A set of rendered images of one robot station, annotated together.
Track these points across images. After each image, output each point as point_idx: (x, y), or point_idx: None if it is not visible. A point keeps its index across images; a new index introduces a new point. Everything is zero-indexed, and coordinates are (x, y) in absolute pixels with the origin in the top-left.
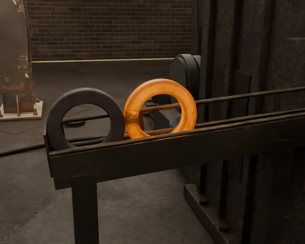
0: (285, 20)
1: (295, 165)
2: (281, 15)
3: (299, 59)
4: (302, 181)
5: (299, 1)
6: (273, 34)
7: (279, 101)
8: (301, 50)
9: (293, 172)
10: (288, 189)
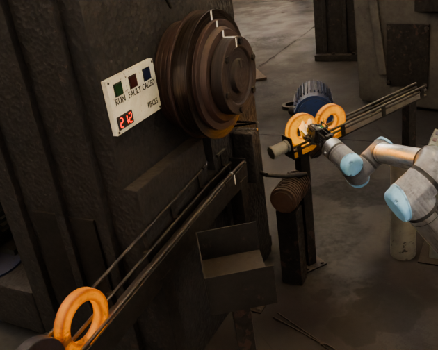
0: (117, 176)
1: None
2: (110, 171)
3: (142, 203)
4: (174, 287)
5: (123, 157)
6: (108, 185)
7: (142, 244)
8: (142, 197)
9: None
10: None
